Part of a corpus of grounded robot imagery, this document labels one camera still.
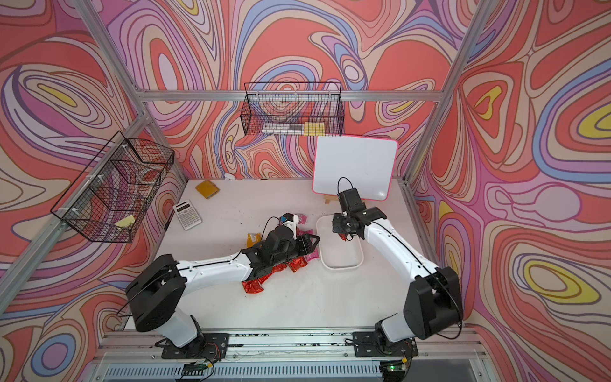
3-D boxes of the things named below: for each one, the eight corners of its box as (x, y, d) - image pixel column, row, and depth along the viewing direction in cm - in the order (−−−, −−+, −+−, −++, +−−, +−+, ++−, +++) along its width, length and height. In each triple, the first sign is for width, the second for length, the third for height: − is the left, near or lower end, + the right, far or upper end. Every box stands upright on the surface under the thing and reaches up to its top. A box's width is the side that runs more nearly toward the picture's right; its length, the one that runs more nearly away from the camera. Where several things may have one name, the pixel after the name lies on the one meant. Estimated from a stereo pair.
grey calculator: (185, 231, 104) (183, 227, 102) (174, 209, 112) (171, 206, 110) (203, 221, 107) (201, 218, 105) (191, 201, 115) (188, 198, 113)
